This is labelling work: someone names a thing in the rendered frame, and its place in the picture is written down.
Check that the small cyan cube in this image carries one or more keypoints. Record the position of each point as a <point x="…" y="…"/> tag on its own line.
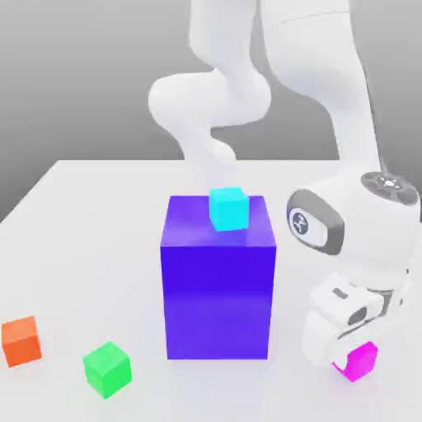
<point x="229" y="209"/>

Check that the large purple box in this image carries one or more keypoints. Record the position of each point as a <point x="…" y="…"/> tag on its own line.
<point x="217" y="296"/>

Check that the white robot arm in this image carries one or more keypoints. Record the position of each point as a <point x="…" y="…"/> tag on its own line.
<point x="316" y="82"/>

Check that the small orange cube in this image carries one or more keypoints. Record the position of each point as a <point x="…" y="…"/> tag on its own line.
<point x="21" y="341"/>

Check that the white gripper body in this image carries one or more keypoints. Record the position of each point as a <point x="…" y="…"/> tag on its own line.
<point x="321" y="343"/>

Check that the small green cube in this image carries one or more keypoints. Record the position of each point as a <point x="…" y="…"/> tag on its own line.
<point x="107" y="371"/>

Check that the small magenta cube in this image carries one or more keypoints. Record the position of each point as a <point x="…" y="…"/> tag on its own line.
<point x="362" y="362"/>

